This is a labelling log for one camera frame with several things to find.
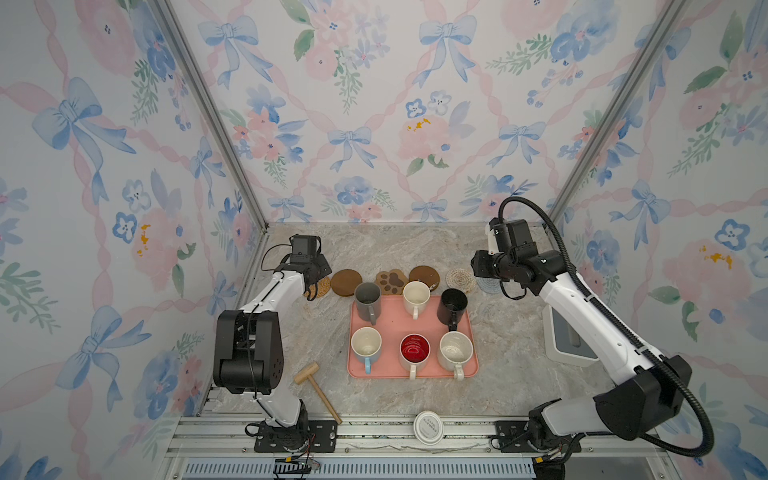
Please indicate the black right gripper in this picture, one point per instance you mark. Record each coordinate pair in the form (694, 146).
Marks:
(478, 264)

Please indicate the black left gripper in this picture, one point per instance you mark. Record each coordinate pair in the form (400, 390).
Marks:
(325, 268)

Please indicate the grey mug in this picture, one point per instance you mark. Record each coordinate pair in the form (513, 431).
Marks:
(368, 302)

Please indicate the black mug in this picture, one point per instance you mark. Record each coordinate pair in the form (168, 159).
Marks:
(451, 308)

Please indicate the white mug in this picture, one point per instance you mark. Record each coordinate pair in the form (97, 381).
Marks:
(454, 353)

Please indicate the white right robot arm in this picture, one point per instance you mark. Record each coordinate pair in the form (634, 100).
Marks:
(649, 387)

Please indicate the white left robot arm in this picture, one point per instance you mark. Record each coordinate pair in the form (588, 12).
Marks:
(249, 354)

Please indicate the woven rattan coaster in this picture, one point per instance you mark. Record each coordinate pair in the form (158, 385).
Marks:
(318, 289)

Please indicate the light blue woven coaster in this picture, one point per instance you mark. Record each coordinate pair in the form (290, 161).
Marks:
(489, 286)

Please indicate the round cork wood coaster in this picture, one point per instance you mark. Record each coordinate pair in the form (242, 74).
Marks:
(345, 282)

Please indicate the brown paw print coaster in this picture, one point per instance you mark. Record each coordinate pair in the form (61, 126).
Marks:
(391, 282)

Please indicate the dark brown round coaster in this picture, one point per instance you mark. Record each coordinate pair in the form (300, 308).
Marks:
(426, 275)

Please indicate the cream mug back row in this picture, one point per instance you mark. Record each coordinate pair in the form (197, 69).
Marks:
(416, 296)

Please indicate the pink silicone tray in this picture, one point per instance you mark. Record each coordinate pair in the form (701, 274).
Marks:
(397, 346)

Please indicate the wooden mallet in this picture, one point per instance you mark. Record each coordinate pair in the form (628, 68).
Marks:
(307, 375)

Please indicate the red interior mug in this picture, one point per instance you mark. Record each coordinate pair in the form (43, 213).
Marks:
(414, 353)

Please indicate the white round lid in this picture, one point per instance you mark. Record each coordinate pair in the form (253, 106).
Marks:
(428, 428)

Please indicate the cream mug blue handle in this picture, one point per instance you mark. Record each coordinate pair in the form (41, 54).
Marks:
(366, 345)

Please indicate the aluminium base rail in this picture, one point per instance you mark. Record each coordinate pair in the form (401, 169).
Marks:
(386, 447)

